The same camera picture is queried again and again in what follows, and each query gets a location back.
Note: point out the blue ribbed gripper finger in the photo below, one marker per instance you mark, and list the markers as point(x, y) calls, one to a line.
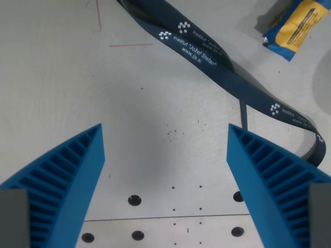
point(253, 180)
point(77, 186)

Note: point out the blue and yellow packet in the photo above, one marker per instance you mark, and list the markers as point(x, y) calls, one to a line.
point(294, 28)

